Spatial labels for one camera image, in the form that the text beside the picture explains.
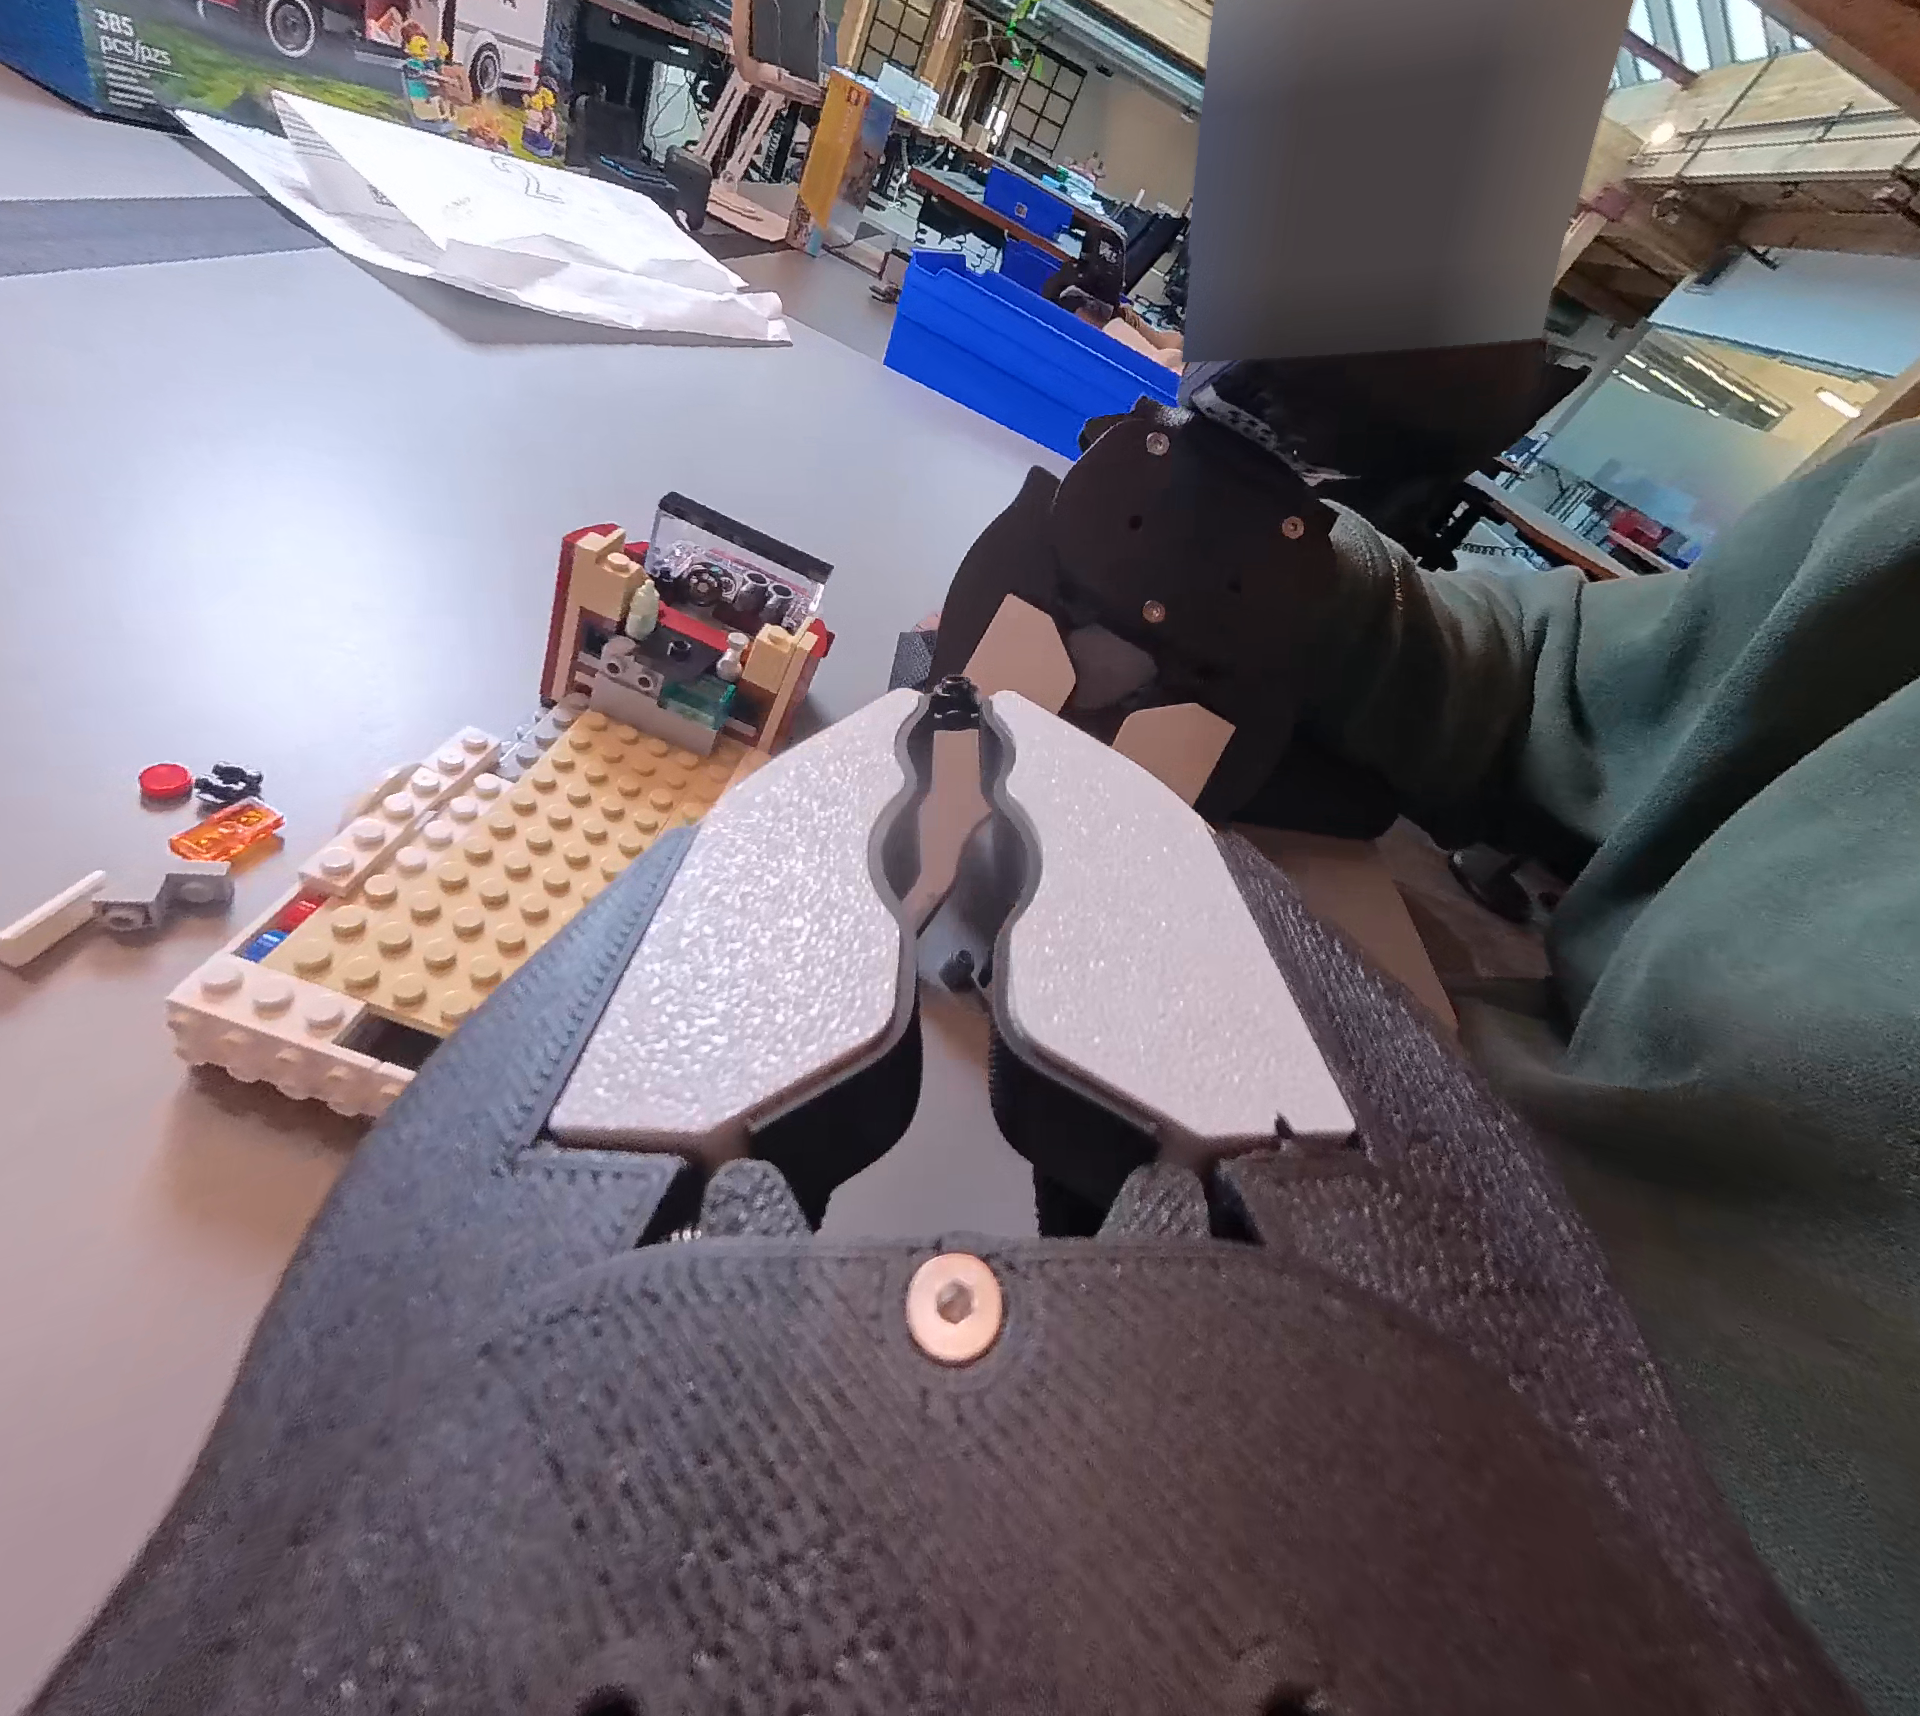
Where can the tan white red brick vehicle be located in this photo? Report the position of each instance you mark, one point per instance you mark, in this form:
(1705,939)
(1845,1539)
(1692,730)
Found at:
(480,877)

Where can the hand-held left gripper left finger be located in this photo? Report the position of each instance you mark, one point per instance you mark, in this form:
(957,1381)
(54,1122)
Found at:
(735,967)

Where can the grey desk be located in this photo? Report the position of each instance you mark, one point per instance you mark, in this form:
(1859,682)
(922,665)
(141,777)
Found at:
(374,516)

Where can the small black knobby brick piece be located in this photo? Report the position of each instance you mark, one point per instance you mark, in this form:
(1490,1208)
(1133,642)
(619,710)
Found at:
(955,697)
(231,783)

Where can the white paper bag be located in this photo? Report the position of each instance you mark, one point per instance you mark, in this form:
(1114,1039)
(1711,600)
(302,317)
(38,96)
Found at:
(511,230)

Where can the transparent orange tile brick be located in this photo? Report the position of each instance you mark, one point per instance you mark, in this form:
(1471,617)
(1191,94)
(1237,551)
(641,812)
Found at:
(224,834)

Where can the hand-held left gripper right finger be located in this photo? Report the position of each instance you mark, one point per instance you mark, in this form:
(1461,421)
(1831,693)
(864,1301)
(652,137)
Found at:
(1170,980)

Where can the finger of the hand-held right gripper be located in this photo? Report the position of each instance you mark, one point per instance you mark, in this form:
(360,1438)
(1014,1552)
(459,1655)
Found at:
(1179,749)
(1021,654)

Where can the red round stud brick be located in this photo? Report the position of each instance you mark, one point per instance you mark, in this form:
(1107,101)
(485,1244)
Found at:
(165,780)

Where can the white angled bracket brick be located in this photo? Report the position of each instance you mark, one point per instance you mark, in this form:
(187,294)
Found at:
(90,914)

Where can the yellow cardboard box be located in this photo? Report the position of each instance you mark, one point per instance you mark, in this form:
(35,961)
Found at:
(848,157)

